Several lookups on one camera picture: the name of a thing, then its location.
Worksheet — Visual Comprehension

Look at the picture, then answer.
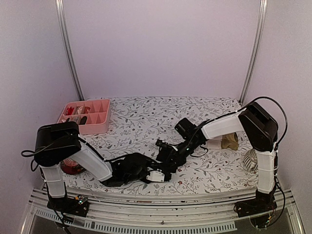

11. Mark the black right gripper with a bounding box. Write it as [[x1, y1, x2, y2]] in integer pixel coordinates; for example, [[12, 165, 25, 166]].
[[164, 138, 201, 170]]

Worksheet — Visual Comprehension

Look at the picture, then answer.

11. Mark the tan beige underwear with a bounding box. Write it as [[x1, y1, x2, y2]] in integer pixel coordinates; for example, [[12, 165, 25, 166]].
[[207, 133, 239, 151]]

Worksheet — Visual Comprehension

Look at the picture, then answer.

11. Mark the black white-striped underwear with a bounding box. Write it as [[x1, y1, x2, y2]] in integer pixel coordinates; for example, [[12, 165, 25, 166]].
[[152, 160, 178, 176]]

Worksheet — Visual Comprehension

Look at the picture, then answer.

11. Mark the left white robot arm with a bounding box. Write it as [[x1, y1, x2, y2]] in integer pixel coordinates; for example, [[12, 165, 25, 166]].
[[34, 122, 156, 212]]

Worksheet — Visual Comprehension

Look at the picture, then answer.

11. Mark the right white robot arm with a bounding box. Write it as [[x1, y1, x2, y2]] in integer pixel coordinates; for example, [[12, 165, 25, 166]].
[[156, 101, 278, 213]]

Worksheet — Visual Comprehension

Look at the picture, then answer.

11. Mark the floral patterned table cloth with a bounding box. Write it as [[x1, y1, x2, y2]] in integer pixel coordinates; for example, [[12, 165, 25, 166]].
[[63, 97, 258, 196]]

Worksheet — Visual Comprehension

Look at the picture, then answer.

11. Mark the pink divided organizer box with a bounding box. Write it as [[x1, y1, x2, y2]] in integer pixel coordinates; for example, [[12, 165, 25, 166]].
[[58, 99, 111, 135]]

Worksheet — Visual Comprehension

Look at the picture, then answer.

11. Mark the red patterned bowl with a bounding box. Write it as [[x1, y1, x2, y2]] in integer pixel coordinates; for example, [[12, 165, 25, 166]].
[[60, 158, 86, 175]]

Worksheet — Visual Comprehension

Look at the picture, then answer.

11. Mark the black rolled cloth in box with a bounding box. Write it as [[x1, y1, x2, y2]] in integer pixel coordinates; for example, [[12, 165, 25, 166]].
[[79, 116, 88, 125]]

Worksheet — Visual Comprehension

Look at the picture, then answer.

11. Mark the red rolled cloth in box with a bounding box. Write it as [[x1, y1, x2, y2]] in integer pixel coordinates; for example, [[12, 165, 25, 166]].
[[64, 107, 75, 116]]

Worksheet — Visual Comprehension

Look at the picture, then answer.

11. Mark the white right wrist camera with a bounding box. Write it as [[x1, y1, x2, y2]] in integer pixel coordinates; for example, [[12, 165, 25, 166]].
[[156, 139, 178, 151]]

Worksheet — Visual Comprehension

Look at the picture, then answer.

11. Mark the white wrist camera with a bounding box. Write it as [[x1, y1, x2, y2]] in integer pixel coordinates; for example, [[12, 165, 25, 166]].
[[146, 171, 165, 182], [156, 139, 178, 151]]

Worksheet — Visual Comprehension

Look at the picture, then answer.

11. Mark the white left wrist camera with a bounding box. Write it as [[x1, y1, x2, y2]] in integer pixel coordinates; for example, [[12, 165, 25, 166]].
[[146, 171, 165, 182]]

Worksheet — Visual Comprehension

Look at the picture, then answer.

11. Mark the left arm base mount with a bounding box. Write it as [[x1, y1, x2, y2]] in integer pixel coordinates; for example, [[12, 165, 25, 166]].
[[47, 192, 90, 217]]

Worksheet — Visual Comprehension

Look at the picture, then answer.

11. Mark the aluminium front rail frame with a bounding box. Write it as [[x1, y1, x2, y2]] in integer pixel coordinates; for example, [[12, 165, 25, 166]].
[[21, 188, 308, 234]]

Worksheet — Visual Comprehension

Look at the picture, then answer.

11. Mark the striped metal wire cup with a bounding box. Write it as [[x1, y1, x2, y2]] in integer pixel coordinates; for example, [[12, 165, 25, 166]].
[[243, 149, 258, 172]]

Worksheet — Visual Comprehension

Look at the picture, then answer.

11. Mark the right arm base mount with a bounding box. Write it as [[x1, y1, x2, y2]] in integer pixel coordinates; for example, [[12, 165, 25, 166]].
[[234, 190, 277, 217]]

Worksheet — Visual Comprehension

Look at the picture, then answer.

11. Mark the right aluminium corner post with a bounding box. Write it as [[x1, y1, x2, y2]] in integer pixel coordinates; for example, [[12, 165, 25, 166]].
[[239, 0, 268, 104]]

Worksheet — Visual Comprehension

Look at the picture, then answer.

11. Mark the aluminium corner post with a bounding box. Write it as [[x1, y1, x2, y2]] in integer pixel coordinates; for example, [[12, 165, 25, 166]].
[[55, 0, 84, 101], [239, 0, 268, 104]]

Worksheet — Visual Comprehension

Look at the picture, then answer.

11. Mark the left aluminium corner post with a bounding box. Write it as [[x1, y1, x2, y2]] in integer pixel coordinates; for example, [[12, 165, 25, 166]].
[[55, 0, 84, 101]]

